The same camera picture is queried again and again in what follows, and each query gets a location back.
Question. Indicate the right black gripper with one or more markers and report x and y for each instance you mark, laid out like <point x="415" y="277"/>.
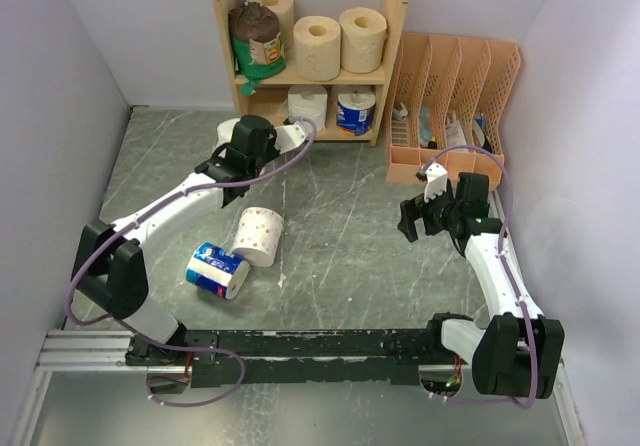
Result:
<point x="412" y="209"/>

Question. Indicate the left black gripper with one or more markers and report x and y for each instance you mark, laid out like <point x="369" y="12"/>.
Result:
<point x="272" y="143"/>

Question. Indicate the pink dotted roll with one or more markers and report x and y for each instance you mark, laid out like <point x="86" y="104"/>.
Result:
<point x="257" y="236"/>
<point x="225" y="131"/>

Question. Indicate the plain white roll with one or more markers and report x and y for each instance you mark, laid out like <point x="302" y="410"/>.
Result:
<point x="356" y="96"/>
<point x="309" y="101"/>

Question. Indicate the green brown paper roll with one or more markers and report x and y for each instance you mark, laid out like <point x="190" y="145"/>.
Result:
<point x="257" y="45"/>

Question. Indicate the blue roll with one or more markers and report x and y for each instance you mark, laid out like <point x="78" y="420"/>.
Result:
<point x="217" y="271"/>
<point x="354" y="122"/>

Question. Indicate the beige paper roll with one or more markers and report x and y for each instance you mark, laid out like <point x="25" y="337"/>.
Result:
<point x="317" y="48"/>
<point x="284" y="10"/>
<point x="363" y="33"/>

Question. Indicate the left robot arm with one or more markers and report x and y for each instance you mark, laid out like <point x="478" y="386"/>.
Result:
<point x="111" y="261"/>

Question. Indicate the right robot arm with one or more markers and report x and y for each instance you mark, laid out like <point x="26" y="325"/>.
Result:
<point x="517" y="355"/>

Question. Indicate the wooden two-tier shelf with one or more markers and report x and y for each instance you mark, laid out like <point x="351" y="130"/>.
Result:
<point x="268" y="99"/>

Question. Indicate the blue item in organizer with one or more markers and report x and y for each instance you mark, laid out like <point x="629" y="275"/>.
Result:
<point x="426" y="137"/>

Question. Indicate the papers in organizer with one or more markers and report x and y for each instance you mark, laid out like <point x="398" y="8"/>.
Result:
<point x="454" y="132"/>

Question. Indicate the white item in organizer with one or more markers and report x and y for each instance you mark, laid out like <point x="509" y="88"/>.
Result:
<point x="400" y="113"/>

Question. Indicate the dark items in organizer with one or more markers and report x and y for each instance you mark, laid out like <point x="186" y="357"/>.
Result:
<point x="479" y="132"/>

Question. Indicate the orange plastic file organizer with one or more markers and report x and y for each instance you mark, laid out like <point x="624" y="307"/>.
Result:
<point x="446" y="73"/>

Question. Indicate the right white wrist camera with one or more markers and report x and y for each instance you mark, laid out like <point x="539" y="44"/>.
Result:
<point x="435" y="178"/>

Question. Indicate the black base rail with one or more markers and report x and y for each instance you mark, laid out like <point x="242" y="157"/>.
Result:
<point x="294" y="372"/>

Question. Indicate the aluminium extrusion rail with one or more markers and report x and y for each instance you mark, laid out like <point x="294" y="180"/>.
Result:
<point x="85" y="350"/>

